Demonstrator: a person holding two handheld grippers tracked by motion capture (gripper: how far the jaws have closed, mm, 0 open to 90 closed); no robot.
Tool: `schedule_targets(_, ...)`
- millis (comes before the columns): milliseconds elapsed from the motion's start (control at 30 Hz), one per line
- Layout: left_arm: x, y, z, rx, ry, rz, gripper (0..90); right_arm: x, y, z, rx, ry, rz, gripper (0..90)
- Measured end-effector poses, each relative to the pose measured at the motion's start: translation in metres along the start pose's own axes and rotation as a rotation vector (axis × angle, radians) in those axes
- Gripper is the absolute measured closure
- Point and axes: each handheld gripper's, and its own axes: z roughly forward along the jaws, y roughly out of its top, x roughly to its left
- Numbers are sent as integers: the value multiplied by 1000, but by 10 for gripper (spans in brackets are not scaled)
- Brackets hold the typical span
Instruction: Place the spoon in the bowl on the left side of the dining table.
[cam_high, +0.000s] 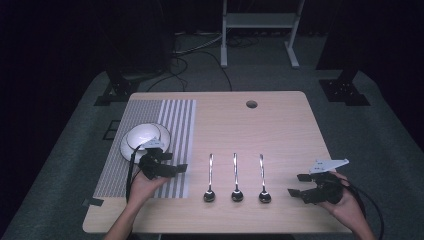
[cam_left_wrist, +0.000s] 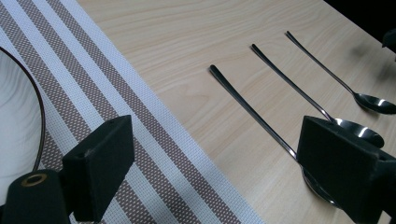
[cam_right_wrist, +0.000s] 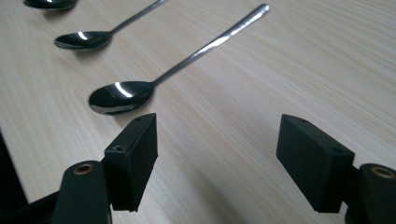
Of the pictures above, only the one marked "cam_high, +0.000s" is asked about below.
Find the metal spoon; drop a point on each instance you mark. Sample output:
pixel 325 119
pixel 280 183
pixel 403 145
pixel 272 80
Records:
pixel 210 173
pixel 235 173
pixel 262 173

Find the person's left hand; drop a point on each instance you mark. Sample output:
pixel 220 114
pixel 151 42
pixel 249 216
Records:
pixel 141 188

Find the white plate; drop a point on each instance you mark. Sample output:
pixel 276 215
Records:
pixel 165 135

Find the black square floor frame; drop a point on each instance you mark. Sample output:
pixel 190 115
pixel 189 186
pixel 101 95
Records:
pixel 111 130

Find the person's right hand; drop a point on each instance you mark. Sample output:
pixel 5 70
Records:
pixel 348 206

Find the grey striped placemat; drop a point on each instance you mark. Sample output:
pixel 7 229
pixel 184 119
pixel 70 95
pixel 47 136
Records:
pixel 176 126

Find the black stand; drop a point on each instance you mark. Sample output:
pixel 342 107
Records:
pixel 345 90
pixel 116 90

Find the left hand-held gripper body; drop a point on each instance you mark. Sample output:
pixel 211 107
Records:
pixel 156 168

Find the white metal stand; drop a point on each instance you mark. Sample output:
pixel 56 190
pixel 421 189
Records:
pixel 260 20

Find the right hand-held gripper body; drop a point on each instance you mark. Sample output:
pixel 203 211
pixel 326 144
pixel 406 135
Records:
pixel 325 191

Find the dark tape strip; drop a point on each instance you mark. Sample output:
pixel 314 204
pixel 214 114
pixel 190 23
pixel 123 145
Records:
pixel 93 201

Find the white bowl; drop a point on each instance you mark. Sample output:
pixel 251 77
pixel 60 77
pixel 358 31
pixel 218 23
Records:
pixel 141 135

